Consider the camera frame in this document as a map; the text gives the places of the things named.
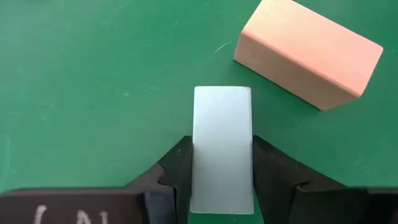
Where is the mint green rectangular block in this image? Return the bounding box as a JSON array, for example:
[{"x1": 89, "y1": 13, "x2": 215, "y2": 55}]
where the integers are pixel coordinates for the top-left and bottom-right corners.
[{"x1": 189, "y1": 86, "x2": 255, "y2": 215}]

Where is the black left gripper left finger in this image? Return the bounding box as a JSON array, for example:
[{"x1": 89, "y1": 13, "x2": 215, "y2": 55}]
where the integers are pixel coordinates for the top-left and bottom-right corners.
[{"x1": 0, "y1": 136, "x2": 194, "y2": 224}]

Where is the green felt table mat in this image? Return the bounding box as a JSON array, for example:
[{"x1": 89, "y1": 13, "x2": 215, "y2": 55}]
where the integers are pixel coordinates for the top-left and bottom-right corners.
[{"x1": 0, "y1": 0, "x2": 398, "y2": 224}]

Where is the short salmon rectangular block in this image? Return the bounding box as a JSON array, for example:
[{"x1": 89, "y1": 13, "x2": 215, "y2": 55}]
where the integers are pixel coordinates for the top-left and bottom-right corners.
[{"x1": 233, "y1": 0, "x2": 384, "y2": 112}]

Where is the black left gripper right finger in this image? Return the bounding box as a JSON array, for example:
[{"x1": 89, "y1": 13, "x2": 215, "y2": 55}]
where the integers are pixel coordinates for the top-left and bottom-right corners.
[{"x1": 252, "y1": 135, "x2": 398, "y2": 224}]

